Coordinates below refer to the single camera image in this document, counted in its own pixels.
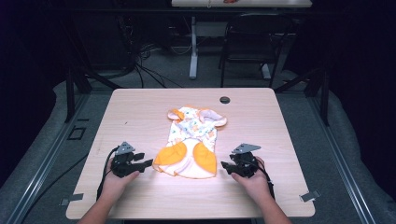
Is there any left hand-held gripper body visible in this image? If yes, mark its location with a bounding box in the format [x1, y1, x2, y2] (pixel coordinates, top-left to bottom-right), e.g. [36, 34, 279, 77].
[110, 141, 140, 179]

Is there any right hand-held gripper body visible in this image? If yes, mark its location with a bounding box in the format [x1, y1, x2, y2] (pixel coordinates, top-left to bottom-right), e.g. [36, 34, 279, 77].
[230, 143, 260, 179]

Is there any orange and white small garment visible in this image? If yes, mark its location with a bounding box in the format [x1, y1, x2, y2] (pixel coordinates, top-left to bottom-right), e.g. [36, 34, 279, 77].
[151, 105, 228, 180]

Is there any person's right hand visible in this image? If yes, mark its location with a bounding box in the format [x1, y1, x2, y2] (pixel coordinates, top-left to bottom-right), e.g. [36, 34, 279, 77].
[231, 156, 273, 203]

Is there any person's left hand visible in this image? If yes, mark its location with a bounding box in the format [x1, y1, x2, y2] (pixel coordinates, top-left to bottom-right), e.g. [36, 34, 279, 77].
[98, 158, 141, 202]

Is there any black metal stand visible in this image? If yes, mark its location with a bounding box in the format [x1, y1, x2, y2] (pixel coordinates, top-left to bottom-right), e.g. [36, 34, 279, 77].
[274, 66, 331, 127]
[46, 0, 123, 123]

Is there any white desk leg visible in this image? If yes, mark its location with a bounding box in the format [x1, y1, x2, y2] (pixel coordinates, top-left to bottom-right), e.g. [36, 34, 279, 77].
[189, 16, 200, 80]

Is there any black chair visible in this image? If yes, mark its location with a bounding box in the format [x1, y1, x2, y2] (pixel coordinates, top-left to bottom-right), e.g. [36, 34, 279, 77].
[218, 12, 295, 89]

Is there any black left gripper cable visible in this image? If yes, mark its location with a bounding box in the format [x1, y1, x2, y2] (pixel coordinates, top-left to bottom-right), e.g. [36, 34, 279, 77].
[95, 145, 121, 201]

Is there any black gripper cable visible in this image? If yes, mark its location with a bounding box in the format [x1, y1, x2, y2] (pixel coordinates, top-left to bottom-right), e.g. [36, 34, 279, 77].
[95, 145, 121, 201]
[255, 158, 276, 201]

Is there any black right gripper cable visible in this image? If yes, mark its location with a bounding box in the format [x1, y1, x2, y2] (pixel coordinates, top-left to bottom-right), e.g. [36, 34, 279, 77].
[255, 158, 276, 201]

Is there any grey table corner bracket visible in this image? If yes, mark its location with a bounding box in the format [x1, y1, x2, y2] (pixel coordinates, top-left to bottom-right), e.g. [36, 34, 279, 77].
[59, 192, 85, 207]
[299, 189, 322, 203]

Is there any black floor cable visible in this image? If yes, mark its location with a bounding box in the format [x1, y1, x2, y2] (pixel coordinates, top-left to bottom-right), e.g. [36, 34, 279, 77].
[20, 151, 91, 222]

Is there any aluminium floor rail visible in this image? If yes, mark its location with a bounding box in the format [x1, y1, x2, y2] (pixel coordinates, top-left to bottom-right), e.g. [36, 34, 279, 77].
[6, 92, 92, 224]
[306, 92, 379, 224]

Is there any bundle of black floor cables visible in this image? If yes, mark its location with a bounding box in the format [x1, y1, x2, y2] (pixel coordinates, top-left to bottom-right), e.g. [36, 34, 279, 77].
[115, 12, 185, 90]

